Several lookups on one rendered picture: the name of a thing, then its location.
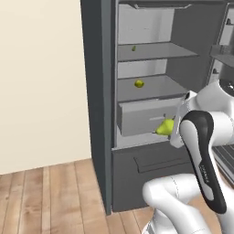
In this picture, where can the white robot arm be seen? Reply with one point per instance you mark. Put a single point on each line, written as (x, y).
(201, 143)

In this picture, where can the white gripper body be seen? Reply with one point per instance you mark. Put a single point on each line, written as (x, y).
(178, 122)

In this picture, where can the dark grey fridge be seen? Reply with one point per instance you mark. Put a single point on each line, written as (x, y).
(97, 91)

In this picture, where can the yellow-green pear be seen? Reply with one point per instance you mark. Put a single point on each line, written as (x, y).
(165, 127)

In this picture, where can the grey fridge shelf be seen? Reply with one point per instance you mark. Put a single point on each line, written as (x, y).
(152, 51)
(155, 88)
(158, 4)

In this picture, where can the grey fridge drawer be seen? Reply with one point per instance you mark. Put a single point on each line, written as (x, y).
(137, 119)

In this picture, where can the yellow-green round fruit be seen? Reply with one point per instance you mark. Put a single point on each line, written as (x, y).
(139, 83)

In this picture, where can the dark grey freezer drawer front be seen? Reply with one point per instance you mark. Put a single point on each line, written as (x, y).
(128, 179)

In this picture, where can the grey door bin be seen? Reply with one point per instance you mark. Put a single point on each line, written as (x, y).
(222, 55)

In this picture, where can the small green vegetable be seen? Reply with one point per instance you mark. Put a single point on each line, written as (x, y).
(133, 48)

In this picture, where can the dark grey fridge door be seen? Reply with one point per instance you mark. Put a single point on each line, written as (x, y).
(224, 39)

